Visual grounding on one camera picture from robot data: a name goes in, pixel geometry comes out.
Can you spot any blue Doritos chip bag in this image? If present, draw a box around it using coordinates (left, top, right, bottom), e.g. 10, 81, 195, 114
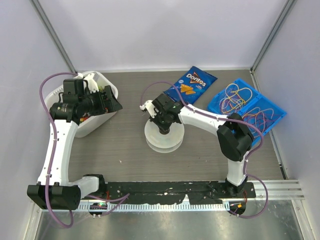
174, 66, 218, 105

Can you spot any bundle of coloured wires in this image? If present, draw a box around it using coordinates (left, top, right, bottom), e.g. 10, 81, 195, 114
218, 83, 280, 133

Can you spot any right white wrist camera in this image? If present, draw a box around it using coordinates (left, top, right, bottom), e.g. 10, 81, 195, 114
139, 100, 159, 119

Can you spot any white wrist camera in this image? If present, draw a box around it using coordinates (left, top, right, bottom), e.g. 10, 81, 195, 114
74, 71, 99, 92
139, 100, 159, 119

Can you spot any aluminium corner post right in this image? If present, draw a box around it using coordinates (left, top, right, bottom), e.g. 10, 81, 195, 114
250, 0, 297, 74

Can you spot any white slotted cable duct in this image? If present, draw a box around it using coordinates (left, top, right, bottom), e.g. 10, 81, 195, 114
42, 201, 230, 212

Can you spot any blue plastic cable bin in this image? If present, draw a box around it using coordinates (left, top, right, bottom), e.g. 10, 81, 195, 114
207, 78, 287, 135

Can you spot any aluminium corner post left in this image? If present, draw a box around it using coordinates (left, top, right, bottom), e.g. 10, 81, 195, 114
29, 0, 77, 73

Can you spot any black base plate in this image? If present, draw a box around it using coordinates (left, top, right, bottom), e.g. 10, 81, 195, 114
92, 181, 256, 205

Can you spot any translucent white spool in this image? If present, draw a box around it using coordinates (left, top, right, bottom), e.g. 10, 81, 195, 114
144, 120, 185, 154

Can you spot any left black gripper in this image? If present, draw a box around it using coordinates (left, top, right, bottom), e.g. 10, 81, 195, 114
79, 85, 122, 117

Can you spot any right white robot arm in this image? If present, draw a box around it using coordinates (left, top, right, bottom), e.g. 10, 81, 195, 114
140, 93, 254, 198

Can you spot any aluminium corner post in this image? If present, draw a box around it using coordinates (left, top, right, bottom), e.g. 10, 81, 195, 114
250, 0, 297, 74
29, 0, 77, 73

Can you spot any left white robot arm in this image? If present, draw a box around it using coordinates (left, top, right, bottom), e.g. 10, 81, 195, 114
27, 73, 123, 211

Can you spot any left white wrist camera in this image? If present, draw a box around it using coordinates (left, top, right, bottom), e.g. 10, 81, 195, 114
74, 71, 99, 92

